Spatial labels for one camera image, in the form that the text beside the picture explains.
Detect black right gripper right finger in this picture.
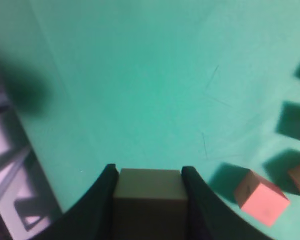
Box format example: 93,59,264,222
181,166,270,240

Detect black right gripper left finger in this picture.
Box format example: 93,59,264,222
33,163,119,240

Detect pink cube with dark mark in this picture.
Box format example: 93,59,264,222
234,170,290,227

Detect metal frame beside table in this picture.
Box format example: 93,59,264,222
0,76,62,240

